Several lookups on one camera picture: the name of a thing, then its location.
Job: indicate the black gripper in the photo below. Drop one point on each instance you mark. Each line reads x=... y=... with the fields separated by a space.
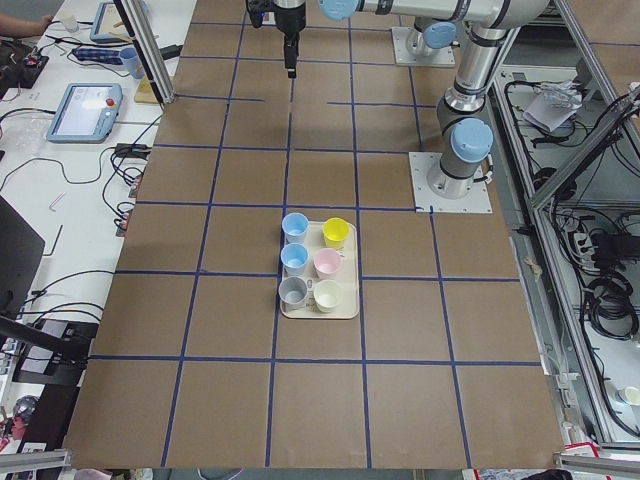
x=290 y=20

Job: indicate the light blue cup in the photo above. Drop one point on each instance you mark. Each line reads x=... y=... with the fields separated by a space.
x=295 y=227
x=294 y=258

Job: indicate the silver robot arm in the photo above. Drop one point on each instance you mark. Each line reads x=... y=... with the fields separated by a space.
x=468 y=140
x=429 y=35

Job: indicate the person forearm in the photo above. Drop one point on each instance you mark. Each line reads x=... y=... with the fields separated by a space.
x=14 y=27

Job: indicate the blue cup on desk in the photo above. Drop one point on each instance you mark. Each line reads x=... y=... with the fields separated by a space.
x=131 y=61

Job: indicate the yellow cup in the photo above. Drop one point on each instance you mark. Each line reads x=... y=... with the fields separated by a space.
x=335 y=232

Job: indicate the pink cup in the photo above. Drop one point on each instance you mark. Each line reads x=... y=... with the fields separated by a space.
x=327 y=263

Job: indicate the grey cup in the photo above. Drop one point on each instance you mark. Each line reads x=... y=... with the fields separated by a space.
x=293 y=292

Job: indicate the cream white cup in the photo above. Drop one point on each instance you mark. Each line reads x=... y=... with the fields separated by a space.
x=327 y=295

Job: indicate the white paper cup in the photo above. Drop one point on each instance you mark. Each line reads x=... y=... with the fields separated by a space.
x=629 y=395

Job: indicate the wooden mug tree stand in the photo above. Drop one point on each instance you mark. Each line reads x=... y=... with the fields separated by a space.
x=145 y=90

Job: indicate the blue teach pendant far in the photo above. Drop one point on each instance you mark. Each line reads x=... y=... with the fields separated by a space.
x=107 y=26

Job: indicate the blue teach pendant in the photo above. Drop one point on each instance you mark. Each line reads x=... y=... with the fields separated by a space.
x=86 y=113
x=107 y=26

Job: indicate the black power adapter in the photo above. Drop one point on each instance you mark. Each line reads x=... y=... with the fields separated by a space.
x=132 y=151

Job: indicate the dark blue patterned pouch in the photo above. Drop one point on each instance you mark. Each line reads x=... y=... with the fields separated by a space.
x=97 y=55

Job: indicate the blue teach pendant near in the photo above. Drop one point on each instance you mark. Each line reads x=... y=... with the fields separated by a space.
x=86 y=113

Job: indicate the crumpled white paper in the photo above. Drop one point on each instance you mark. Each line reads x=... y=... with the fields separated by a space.
x=554 y=104

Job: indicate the cream plastic tray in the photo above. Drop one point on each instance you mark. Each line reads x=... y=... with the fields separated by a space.
x=348 y=277

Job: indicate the black monitor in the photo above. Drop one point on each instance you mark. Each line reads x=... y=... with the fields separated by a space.
x=21 y=251

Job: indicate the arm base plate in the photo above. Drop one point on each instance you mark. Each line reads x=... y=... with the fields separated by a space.
x=443 y=58
x=435 y=192

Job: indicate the aluminium frame post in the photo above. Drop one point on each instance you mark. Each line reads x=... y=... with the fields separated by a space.
x=132 y=12

